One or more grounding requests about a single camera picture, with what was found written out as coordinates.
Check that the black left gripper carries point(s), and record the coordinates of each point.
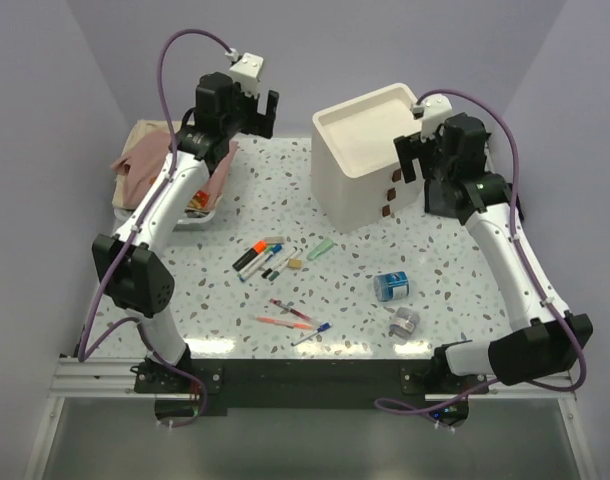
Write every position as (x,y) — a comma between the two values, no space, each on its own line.
(260,124)

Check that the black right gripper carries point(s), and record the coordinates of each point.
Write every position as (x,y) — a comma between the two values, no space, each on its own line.
(407,146)

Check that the cream drawer organizer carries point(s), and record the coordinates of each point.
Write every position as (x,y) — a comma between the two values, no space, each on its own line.
(355,171)

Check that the grey white eraser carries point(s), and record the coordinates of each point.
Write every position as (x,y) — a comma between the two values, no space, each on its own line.
(274,240)

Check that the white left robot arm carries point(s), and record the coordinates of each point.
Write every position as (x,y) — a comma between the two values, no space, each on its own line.
(129,262)

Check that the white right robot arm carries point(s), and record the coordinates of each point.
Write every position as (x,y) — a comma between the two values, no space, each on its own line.
(546,336)

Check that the blue label can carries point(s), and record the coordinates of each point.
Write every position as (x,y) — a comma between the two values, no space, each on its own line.
(391,286)

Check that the white laundry tray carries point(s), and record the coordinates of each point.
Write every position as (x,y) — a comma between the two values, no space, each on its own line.
(188,218)

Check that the orange black highlighter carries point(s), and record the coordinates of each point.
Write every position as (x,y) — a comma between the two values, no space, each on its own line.
(249,256)

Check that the pink printed t-shirt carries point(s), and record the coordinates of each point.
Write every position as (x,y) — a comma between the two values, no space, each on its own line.
(206,198)

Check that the blue cap white marker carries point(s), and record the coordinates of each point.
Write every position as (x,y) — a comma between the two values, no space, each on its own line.
(276,249)

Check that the green cap white marker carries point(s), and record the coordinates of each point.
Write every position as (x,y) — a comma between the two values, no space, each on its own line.
(255,262)

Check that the black cap white marker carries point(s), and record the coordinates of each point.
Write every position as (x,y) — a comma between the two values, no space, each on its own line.
(286,256)

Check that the clear tape roll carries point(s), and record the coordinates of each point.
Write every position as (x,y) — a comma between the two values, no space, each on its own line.
(404,322)

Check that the dark green cap marker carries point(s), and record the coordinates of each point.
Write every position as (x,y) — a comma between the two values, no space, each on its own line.
(284,264)

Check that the blue cap ballpoint pen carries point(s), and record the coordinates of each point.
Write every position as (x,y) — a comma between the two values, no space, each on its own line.
(322,328)

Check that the dark red pen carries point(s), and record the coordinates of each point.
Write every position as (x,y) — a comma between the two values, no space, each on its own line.
(290,309)

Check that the orange pen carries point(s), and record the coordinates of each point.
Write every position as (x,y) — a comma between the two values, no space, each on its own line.
(285,323)

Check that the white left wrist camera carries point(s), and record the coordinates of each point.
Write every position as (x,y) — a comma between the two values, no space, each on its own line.
(246,70)

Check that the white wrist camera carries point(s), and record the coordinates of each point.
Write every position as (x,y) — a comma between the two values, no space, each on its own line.
(431,112)
(246,70)

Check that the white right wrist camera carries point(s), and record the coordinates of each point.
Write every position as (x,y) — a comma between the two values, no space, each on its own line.
(431,112)

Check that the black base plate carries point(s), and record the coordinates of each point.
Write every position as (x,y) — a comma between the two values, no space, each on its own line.
(321,384)

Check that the aluminium frame rail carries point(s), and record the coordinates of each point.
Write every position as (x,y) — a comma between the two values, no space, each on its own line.
(111,378)

